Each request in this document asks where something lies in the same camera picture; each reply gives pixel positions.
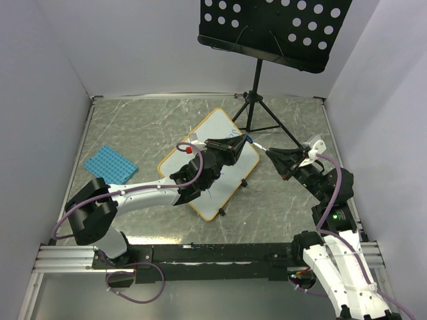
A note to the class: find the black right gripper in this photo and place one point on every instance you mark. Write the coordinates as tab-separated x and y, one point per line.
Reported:
283	165

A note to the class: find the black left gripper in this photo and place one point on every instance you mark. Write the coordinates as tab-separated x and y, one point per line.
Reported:
234	142

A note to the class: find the white blue whiteboard marker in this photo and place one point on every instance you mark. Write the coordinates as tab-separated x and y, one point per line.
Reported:
259	146

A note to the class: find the yellow framed whiteboard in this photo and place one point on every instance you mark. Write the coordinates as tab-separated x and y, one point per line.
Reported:
217	125

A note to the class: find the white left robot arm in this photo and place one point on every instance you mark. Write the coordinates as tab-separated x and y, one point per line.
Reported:
91	211

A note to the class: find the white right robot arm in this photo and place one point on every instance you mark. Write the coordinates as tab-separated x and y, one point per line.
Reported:
333	252

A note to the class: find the black whiteboard clip foot left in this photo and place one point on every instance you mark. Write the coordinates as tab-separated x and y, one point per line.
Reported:
222	212

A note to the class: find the blue studded building plate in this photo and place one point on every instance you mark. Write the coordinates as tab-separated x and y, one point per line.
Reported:
110	165

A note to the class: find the black perforated music stand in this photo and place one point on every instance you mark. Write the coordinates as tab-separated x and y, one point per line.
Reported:
295	34

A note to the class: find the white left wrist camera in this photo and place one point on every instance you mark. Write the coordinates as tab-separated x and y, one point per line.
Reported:
195	144

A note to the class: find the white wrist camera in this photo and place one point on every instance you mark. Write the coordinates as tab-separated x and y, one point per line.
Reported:
313	147
195	144

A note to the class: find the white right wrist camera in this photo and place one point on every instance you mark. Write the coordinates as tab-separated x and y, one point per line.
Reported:
313	147

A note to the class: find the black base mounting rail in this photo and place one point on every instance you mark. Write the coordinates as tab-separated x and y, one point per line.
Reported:
272	261

